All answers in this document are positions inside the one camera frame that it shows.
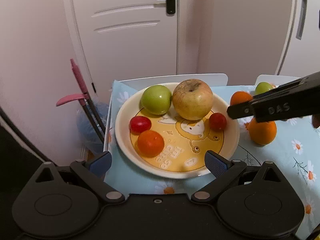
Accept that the blue plastic bag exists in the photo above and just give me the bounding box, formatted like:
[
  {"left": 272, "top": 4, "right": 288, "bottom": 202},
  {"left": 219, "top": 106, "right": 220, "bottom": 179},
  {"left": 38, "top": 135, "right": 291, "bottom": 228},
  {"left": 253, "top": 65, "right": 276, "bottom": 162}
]
[{"left": 76, "top": 102, "right": 110, "bottom": 153}]

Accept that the cream yellow cartoon plate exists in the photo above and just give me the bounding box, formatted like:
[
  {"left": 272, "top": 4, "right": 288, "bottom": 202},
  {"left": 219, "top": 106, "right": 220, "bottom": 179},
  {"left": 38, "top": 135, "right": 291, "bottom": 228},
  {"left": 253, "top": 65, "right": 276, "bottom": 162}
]
[{"left": 114, "top": 82, "right": 240, "bottom": 179}]

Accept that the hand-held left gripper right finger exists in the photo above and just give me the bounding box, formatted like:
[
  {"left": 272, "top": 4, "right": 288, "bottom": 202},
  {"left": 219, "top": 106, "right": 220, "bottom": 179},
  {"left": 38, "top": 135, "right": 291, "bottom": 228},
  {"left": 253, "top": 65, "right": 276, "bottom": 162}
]
[{"left": 191, "top": 150, "right": 288, "bottom": 203}]

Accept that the white wardrobe door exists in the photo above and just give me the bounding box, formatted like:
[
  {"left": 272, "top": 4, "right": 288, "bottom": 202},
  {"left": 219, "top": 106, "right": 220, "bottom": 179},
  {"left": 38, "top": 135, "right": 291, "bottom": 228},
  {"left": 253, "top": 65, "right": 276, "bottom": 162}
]
[{"left": 276, "top": 0, "right": 320, "bottom": 77}]

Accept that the dark cloth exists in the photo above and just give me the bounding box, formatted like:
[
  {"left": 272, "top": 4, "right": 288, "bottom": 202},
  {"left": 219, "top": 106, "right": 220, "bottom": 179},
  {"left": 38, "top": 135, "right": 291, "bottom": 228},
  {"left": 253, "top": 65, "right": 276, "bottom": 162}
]
[{"left": 0, "top": 122, "right": 50, "bottom": 240}]

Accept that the large green apple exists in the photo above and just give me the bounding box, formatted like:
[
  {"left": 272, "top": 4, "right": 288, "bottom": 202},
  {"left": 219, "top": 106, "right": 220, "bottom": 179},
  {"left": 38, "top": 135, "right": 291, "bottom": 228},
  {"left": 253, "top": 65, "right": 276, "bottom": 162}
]
[{"left": 140, "top": 85, "right": 173, "bottom": 116}]

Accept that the orange tomato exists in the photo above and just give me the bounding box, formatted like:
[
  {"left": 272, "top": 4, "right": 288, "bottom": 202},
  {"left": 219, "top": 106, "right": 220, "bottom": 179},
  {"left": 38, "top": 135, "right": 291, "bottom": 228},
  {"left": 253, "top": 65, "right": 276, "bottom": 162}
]
[{"left": 137, "top": 130, "right": 165, "bottom": 158}]

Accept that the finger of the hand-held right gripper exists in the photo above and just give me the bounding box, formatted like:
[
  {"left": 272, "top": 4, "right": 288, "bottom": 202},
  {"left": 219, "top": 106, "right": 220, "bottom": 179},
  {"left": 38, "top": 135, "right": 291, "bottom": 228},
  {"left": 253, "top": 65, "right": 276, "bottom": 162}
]
[
  {"left": 250, "top": 71, "right": 320, "bottom": 102},
  {"left": 227, "top": 86, "right": 320, "bottom": 123}
]

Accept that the large orange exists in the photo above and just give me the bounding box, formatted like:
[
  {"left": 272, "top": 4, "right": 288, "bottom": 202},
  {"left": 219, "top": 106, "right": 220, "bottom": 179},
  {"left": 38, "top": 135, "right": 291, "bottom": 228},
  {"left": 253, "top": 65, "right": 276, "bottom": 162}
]
[{"left": 230, "top": 91, "right": 253, "bottom": 106}]

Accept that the pink handled cleaning tool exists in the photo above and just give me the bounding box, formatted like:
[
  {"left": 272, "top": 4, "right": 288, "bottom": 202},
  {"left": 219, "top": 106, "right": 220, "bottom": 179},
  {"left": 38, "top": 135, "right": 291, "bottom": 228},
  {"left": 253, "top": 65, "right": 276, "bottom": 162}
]
[{"left": 56, "top": 59, "right": 106, "bottom": 143}]

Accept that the recessed wardrobe handle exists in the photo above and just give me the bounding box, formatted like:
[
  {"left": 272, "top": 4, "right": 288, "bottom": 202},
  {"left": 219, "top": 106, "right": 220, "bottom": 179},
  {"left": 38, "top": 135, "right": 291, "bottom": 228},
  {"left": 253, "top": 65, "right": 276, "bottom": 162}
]
[{"left": 296, "top": 0, "right": 308, "bottom": 40}]

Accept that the white panelled door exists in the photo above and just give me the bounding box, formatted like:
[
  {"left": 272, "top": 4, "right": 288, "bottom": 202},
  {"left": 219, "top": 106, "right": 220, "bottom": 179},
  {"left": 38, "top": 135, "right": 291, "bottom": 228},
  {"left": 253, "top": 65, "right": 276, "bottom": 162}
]
[{"left": 61, "top": 0, "right": 179, "bottom": 98}]

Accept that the small green apple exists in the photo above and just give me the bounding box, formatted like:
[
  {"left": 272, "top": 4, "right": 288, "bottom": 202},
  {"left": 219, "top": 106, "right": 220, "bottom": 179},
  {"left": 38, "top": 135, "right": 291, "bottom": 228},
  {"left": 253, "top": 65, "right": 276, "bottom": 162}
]
[{"left": 254, "top": 82, "right": 274, "bottom": 96}]

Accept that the yellow blemished apple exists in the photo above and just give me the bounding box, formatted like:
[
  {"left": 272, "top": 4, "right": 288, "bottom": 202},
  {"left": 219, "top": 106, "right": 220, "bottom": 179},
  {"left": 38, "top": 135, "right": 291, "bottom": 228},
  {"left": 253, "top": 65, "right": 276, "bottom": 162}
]
[{"left": 172, "top": 79, "right": 214, "bottom": 121}]

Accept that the medium orange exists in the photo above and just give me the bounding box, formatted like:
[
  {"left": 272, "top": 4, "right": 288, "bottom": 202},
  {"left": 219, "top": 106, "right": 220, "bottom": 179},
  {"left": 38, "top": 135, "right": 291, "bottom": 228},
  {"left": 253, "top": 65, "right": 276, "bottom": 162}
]
[{"left": 247, "top": 119, "right": 277, "bottom": 146}]

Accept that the blue daisy tablecloth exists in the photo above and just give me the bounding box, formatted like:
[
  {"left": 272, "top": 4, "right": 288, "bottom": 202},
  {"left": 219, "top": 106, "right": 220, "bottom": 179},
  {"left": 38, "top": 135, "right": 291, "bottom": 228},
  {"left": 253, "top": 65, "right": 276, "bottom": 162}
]
[{"left": 104, "top": 80, "right": 320, "bottom": 237}]

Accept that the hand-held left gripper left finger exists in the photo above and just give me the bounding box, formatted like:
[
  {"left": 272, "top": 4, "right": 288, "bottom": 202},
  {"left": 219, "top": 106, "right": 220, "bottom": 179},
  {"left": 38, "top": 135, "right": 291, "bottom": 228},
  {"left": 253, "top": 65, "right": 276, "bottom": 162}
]
[{"left": 32, "top": 151, "right": 126, "bottom": 204}]

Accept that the red cherry tomato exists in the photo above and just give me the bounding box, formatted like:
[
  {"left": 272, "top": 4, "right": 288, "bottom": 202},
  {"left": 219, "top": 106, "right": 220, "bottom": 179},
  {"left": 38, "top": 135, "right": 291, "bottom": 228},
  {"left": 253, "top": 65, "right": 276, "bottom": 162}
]
[
  {"left": 209, "top": 113, "right": 227, "bottom": 131},
  {"left": 129, "top": 116, "right": 152, "bottom": 134}
]

